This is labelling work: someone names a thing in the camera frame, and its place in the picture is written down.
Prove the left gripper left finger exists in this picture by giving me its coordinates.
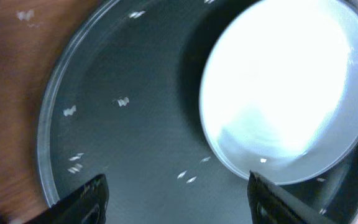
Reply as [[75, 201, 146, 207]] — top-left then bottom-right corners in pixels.
[[26, 174, 109, 224]]

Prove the white plate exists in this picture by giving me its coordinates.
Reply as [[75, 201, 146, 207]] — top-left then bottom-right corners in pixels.
[[199, 1, 358, 185]]

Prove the round black tray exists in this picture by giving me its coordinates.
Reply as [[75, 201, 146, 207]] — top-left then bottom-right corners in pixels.
[[37, 0, 358, 223]]

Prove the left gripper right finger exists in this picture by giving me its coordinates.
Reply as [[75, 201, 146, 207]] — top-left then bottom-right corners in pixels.
[[247, 171, 334, 224]]

